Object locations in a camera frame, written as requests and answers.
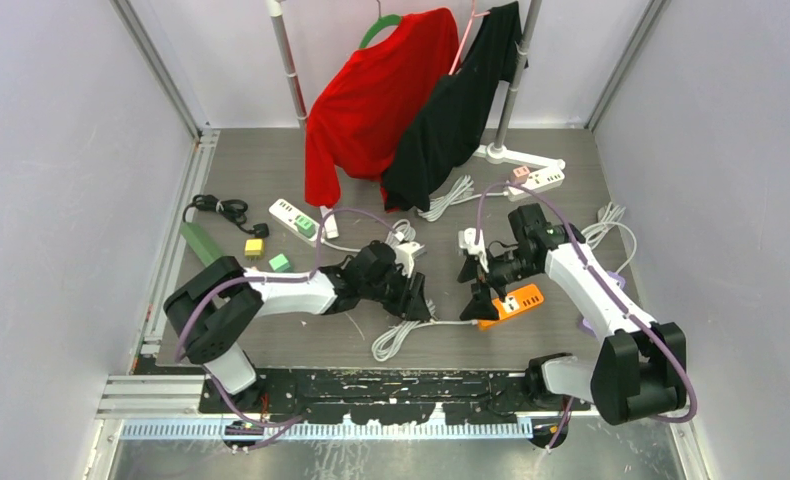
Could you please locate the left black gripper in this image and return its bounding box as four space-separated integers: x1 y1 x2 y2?
360 261 430 320

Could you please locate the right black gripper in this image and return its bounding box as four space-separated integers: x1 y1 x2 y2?
457 248 540 321

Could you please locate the orange strip white cord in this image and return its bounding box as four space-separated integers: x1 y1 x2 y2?
371 301 482 364

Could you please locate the orange power strip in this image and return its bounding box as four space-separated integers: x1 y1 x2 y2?
477 284 545 331

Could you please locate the pink plug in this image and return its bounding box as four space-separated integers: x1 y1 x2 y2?
509 165 531 185

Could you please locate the white power strip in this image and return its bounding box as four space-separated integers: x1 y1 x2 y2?
268 198 321 248
504 167 565 202

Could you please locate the purple power strip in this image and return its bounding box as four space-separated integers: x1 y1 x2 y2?
578 271 626 337

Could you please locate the purple strip white cord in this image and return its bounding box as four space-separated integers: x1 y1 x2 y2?
580 201 638 276

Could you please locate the yellow plug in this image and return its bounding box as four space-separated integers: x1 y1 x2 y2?
243 238 265 259

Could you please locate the green strip black cord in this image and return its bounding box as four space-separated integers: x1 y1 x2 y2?
182 193 270 240

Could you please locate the green power strip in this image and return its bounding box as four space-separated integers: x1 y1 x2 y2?
180 222 225 267

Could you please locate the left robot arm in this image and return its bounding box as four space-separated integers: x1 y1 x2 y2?
163 241 433 413

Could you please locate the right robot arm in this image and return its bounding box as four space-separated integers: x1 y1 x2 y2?
457 204 695 425

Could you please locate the clothes rack right pole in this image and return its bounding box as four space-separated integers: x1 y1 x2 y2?
474 0 565 171

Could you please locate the clothes rack pole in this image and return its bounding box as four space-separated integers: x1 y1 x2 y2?
474 0 565 171
267 0 340 240

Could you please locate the black shirt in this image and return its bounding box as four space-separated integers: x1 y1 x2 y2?
381 1 523 211

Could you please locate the red shirt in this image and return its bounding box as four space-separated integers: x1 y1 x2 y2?
304 7 459 208

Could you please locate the pink hanger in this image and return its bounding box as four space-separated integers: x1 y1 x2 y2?
448 0 489 76

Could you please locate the green hanger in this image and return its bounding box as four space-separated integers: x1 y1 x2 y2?
359 14 402 49

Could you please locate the clothes rack left pole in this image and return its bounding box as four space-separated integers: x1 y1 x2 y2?
267 0 340 240

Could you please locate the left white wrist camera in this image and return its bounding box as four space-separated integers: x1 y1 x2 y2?
393 232 426 277

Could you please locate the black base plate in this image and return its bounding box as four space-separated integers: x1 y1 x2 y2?
234 368 561 426

